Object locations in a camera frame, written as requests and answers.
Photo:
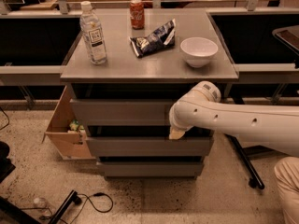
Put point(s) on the grey drawer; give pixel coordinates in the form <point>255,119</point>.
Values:
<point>148,146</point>
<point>122,112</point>
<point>150,169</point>

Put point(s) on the black metal stand leg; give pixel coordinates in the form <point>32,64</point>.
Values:
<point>254,181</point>

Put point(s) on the grey top drawer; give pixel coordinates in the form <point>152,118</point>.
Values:
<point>122,112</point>

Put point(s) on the grey drawer cabinet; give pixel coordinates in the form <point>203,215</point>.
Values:
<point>159,76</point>

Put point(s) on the cardboard box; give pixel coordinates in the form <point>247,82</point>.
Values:
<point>71,145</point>

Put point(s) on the dark blue chip bag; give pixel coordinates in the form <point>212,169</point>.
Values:
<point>161,38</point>

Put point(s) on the grey bottom drawer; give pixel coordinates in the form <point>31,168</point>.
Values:
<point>150,169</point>

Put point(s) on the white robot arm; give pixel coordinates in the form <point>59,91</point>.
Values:
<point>273,126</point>

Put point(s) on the red soda can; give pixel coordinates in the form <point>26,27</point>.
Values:
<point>137,14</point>

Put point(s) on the black left stand leg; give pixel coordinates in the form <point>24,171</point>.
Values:
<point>17,215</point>

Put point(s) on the clear plastic water bottle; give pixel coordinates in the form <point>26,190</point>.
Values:
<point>92,34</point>

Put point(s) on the white ceramic bowl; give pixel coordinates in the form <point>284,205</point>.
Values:
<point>198,51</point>

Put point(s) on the grey middle drawer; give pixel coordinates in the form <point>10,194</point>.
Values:
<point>148,146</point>

